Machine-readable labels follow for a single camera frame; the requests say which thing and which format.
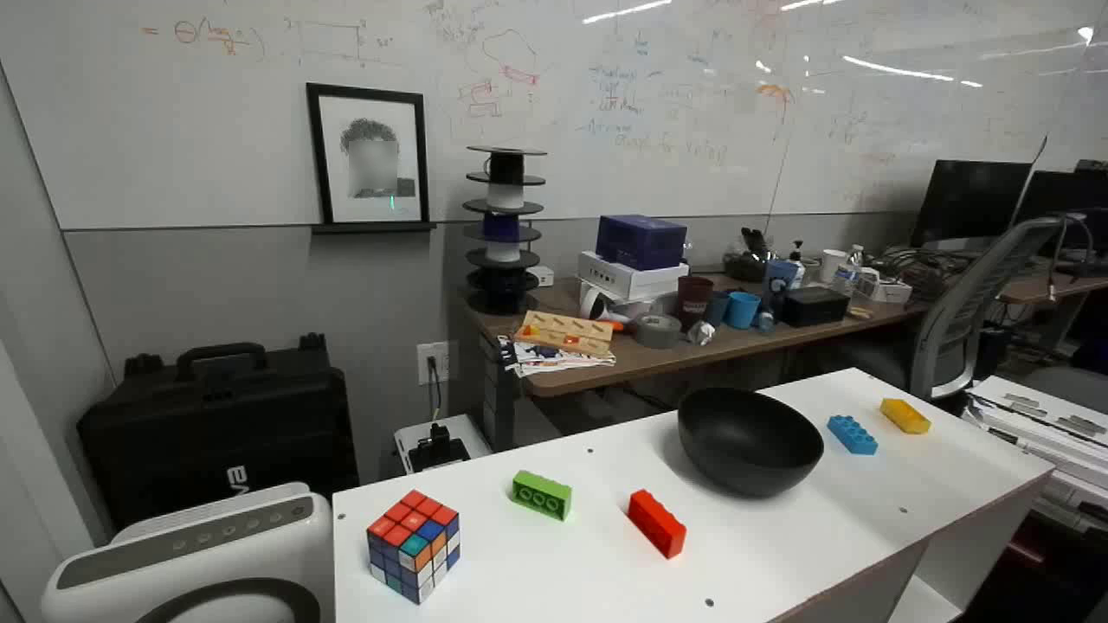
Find white air purifier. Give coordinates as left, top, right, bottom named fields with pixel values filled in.
left=42, top=482, right=341, bottom=623

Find black computer monitor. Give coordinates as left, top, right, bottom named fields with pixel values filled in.
left=1014, top=168, right=1108, bottom=255
left=913, top=154, right=1037, bottom=248

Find blue cup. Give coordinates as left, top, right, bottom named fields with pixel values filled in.
left=725, top=286, right=766, bottom=333

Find printed paper sheets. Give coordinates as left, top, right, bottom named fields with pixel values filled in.
left=502, top=339, right=620, bottom=380

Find yellow toy brick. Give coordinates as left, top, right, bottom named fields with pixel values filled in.
left=876, top=393, right=934, bottom=438

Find white wall power outlet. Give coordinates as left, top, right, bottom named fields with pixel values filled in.
left=416, top=339, right=455, bottom=387

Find purple box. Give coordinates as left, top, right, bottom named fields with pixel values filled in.
left=592, top=211, right=688, bottom=274

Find orange colourful game box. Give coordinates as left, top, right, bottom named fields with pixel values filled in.
left=514, top=309, right=620, bottom=361

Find grey office chair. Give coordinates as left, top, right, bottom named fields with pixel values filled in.
left=908, top=211, right=1095, bottom=408

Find black filament spool stack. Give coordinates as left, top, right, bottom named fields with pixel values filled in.
left=462, top=143, right=550, bottom=317

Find dark maroon mug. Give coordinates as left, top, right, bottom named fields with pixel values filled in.
left=674, top=274, right=718, bottom=309

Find red small object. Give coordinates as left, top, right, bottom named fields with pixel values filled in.
left=364, top=487, right=464, bottom=607

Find green ball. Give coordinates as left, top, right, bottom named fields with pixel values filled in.
left=508, top=467, right=576, bottom=522

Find white cardboard box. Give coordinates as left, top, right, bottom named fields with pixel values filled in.
left=577, top=248, right=694, bottom=304

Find small black box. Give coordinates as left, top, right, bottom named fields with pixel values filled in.
left=779, top=282, right=853, bottom=329

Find blue toy brick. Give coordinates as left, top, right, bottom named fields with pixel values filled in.
left=826, top=410, right=885, bottom=457

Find black framed portrait picture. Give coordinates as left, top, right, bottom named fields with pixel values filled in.
left=305, top=79, right=432, bottom=232

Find red toy brick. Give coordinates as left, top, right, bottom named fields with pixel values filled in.
left=627, top=487, right=688, bottom=562

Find grey tape roll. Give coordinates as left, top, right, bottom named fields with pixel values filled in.
left=631, top=309, right=687, bottom=349

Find wooden desk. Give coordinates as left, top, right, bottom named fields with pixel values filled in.
left=478, top=269, right=1108, bottom=445

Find black hard carrying case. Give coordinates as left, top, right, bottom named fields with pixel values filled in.
left=75, top=333, right=362, bottom=533

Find black bowl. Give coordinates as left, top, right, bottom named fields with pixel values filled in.
left=674, top=384, right=827, bottom=500

